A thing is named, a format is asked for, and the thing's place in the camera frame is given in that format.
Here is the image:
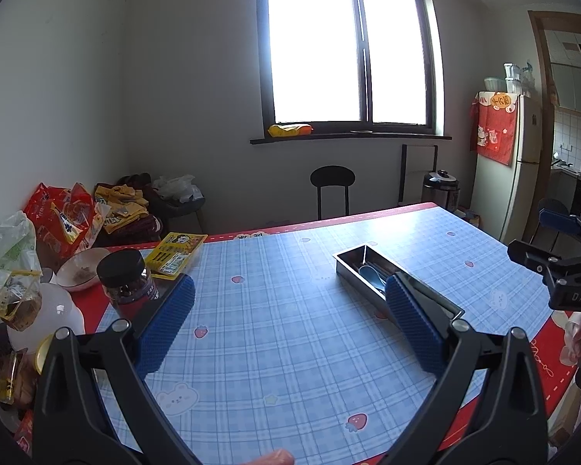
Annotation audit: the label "yellow orange packet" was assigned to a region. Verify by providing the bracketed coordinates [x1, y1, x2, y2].
[268, 123, 314, 138]

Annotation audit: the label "blue plaid tablecloth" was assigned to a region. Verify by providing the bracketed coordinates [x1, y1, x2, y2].
[10, 202, 581, 465]

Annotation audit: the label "white plastic bag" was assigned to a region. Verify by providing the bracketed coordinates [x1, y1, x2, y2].
[152, 174, 197, 202]

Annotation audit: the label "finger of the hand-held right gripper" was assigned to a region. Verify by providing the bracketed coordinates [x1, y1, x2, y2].
[507, 238, 581, 282]
[537, 208, 581, 248]

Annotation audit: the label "yellow snack packet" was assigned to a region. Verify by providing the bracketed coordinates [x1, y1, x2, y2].
[145, 231, 209, 279]

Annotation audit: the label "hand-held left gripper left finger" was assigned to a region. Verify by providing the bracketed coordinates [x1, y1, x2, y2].
[31, 274, 197, 465]

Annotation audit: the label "dark windowsill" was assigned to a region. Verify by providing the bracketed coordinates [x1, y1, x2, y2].
[250, 132, 453, 145]

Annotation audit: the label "pile of yellow packets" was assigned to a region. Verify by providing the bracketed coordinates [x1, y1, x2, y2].
[94, 183, 150, 233]

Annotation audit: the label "person's right hand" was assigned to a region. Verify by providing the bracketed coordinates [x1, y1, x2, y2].
[559, 311, 581, 366]

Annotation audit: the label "black round stool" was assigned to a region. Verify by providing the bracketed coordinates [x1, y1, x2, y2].
[310, 165, 356, 221]

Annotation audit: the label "yellow round lid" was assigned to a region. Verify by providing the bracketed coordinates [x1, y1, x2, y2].
[34, 336, 54, 376]

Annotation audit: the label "ceramic bowl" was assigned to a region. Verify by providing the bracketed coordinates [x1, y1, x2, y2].
[57, 247, 112, 293]

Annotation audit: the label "small yellow packet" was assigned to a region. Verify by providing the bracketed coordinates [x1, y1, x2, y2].
[0, 351, 37, 408]

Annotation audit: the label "wooden door frame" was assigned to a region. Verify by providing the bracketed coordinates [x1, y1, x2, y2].
[528, 10, 581, 248]

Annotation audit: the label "stainless steel tray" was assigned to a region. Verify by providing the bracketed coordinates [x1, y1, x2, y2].
[332, 245, 466, 330]

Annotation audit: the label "clear plastic bag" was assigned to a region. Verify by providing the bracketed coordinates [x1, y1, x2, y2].
[0, 210, 44, 296]

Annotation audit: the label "electric pressure cooker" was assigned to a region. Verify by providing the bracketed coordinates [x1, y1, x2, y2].
[422, 169, 461, 213]

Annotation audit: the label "black folding frame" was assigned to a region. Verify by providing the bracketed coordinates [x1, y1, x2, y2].
[399, 144, 439, 207]

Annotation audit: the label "clear bag of snacks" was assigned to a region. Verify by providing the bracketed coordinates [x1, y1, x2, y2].
[0, 269, 44, 332]

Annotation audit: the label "red printed cloth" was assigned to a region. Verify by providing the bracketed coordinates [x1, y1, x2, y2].
[469, 92, 520, 165]

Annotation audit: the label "dark red cloth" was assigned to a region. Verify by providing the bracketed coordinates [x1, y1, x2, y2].
[101, 173, 165, 248]

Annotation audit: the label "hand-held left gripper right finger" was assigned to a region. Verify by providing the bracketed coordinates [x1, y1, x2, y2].
[383, 271, 550, 465]

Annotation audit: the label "dark low stool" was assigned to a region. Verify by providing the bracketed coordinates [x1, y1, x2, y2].
[160, 194, 206, 233]

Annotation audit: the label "black chair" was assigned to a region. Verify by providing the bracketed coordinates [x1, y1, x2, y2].
[530, 198, 572, 250]

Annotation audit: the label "clear containers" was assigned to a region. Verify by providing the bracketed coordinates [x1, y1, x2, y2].
[483, 60, 536, 95]

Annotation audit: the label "jar with black lid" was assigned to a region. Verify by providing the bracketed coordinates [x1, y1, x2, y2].
[97, 248, 160, 319]

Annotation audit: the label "white plastic container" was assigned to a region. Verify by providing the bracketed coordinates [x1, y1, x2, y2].
[7, 283, 87, 354]

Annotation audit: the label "dark framed window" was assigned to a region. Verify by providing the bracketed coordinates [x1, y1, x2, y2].
[256, 0, 446, 136]

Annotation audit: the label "white refrigerator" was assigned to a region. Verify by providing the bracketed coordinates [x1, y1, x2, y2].
[473, 91, 545, 243]

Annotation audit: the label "person's left hand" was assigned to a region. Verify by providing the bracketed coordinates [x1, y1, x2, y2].
[252, 449, 294, 465]

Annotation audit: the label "red snack bag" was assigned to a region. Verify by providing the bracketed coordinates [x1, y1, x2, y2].
[23, 183, 110, 260]

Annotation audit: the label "blue spoon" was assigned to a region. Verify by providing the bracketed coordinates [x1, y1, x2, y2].
[358, 264, 388, 294]

